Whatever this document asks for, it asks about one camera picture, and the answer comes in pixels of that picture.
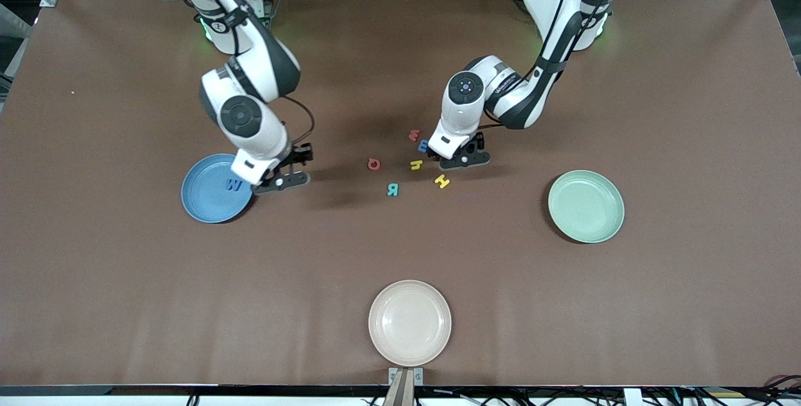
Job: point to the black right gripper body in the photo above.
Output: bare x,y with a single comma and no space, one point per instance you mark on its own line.
300,154

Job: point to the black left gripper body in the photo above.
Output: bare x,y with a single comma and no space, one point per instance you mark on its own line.
477,141

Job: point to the blue foam letter m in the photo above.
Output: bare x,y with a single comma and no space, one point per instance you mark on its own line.
422,144

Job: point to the yellow foam lowercase h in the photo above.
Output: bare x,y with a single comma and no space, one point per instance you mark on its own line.
417,164

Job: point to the small red foam letter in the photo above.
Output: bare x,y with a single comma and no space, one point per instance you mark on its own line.
413,135

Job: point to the yellow foam uppercase H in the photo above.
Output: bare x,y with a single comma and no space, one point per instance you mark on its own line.
442,181

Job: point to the teal foam letter R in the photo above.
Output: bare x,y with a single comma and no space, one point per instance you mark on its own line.
392,189

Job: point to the red foam letter Q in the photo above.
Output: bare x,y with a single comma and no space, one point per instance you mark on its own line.
373,164

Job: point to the blue foam letter W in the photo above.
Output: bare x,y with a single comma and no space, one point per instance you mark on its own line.
233,185

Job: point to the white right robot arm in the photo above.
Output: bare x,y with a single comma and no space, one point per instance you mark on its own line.
250,81

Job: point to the blue plate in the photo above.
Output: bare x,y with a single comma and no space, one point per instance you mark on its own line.
206,199

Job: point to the green plate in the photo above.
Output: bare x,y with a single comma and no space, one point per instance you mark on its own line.
586,206

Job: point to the beige plate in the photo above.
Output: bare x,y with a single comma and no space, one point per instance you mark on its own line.
410,323

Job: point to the metal table edge bracket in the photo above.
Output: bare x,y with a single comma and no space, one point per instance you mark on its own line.
405,378

